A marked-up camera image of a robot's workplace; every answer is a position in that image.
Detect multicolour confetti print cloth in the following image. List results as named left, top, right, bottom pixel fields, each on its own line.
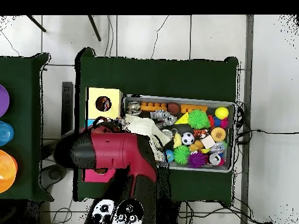
left=113, top=116, right=128, bottom=131

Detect black white soccer ball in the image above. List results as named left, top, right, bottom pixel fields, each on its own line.
left=181, top=132, right=195, bottom=146

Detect yellow plastic ball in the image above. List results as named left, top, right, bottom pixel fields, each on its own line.
left=214, top=106, right=230, bottom=120

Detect silver robot toy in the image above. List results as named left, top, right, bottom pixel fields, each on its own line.
left=149, top=110, right=178, bottom=126

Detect wooden box with three holes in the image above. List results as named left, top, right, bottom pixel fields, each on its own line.
left=82, top=87, right=124, bottom=183

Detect shallow grey mesh bin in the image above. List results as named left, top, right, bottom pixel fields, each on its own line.
left=122, top=94, right=237, bottom=173

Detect blue bowl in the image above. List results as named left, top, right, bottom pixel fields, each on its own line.
left=0, top=120, right=15, bottom=147

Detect black power cable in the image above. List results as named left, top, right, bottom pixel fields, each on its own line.
left=235, top=100, right=299, bottom=145

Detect orange bowl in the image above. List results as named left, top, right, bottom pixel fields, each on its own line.
left=0, top=149, right=19, bottom=194

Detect plain wooden cube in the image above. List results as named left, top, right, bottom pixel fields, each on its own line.
left=200, top=134, right=216, bottom=149

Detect small brown ball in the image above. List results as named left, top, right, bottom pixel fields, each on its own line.
left=167, top=101, right=181, bottom=116

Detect black stand leg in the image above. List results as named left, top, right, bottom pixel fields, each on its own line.
left=87, top=15, right=102, bottom=42
left=26, top=15, right=47, bottom=33

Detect dark green tablecloth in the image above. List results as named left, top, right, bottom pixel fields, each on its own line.
left=74, top=47, right=239, bottom=206
left=0, top=52, right=53, bottom=202

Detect purple spiky rubber ball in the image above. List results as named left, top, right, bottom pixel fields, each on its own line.
left=187, top=151, right=207, bottom=169

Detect cream waffle cloth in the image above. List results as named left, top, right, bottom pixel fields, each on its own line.
left=124, top=113, right=172, bottom=162

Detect purple bowl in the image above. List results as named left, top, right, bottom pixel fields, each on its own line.
left=0, top=83, right=10, bottom=118

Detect green spiky rubber ball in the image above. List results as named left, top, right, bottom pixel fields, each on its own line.
left=187, top=108, right=210, bottom=130
left=173, top=145, right=190, bottom=165

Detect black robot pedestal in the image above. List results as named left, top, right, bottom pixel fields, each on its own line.
left=158, top=199, right=180, bottom=224

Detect toy hamburger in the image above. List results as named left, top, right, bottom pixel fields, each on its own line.
left=210, top=126, right=227, bottom=142

